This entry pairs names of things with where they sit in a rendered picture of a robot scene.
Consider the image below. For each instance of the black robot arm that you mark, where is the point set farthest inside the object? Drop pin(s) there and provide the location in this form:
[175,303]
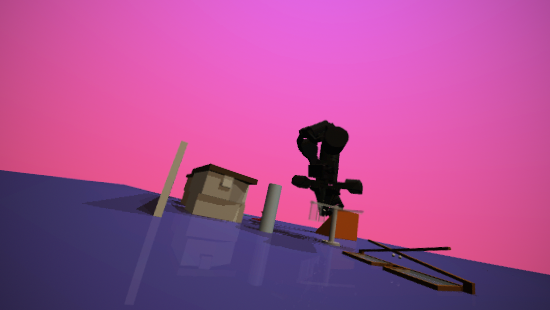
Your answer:
[333,138]

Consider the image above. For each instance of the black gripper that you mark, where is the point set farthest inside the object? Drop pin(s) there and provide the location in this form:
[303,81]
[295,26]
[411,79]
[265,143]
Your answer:
[354,186]

